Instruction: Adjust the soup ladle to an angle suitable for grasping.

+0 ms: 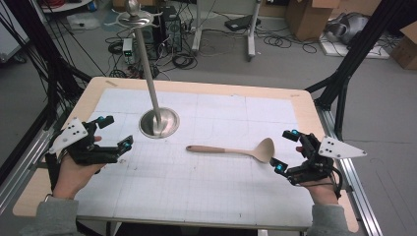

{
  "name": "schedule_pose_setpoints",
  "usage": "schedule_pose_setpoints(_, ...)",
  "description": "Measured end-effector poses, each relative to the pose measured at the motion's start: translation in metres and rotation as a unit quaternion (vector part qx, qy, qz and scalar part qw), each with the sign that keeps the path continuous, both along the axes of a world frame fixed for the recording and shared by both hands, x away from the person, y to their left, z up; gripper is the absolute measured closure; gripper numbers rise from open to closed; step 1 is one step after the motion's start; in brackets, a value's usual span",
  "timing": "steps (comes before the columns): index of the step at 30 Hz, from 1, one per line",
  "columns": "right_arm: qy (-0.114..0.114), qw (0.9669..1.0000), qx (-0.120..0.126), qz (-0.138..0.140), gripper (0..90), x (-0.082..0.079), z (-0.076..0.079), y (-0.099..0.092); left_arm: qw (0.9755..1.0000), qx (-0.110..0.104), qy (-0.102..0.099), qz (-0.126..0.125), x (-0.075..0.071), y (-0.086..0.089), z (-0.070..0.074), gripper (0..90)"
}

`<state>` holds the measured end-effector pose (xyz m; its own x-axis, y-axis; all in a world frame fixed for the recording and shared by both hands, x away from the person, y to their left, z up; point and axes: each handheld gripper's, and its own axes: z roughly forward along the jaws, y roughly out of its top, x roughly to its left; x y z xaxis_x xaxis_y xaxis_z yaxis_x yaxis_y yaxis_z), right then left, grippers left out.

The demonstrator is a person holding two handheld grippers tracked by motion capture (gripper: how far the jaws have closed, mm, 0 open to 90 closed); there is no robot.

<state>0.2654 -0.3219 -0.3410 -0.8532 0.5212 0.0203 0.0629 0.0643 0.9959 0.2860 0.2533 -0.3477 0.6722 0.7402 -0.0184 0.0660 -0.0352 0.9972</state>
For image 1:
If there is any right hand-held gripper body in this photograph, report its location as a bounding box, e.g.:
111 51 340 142
287 132 368 186

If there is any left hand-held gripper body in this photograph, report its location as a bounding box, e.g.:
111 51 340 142
48 117 122 165

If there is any wooden spoon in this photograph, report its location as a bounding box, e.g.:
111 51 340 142
185 137 275 164

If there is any metal utensil stand with hooks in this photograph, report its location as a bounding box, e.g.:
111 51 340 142
116 0 181 140

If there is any person's right hand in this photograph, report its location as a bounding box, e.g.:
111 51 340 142
295 146 340 206

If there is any person's left hand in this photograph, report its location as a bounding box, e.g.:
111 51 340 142
52 136 106 201

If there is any small power supply unit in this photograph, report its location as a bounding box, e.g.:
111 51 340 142
121 37 136 65

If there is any white grid mat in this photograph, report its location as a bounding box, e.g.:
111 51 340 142
74 88 324 228

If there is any clear plastic bag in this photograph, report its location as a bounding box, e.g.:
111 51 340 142
66 12 101 31

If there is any white metal stand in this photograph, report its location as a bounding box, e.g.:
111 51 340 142
191 0 264 63

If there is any black computer tower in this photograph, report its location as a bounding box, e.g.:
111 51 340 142
141 5 183 61

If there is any large cardboard box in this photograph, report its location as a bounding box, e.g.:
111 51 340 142
284 0 342 42

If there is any white flat board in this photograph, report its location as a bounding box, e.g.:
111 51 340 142
319 32 391 61

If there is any white round table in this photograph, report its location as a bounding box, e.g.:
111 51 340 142
38 0 93 14

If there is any silver bag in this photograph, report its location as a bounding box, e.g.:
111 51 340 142
324 12 371 46

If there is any black flat box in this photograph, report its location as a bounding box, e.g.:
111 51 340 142
224 14 263 32

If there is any small cardboard box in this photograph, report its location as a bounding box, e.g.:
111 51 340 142
388 21 417 71

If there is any aluminium rail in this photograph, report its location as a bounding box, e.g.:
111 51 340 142
315 106 384 236
0 107 67 215

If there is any black metal frame post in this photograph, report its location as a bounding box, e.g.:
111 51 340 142
304 0 417 142
0 0 93 132

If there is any coiled black cable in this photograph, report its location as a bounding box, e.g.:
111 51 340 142
170 52 199 71
263 32 319 55

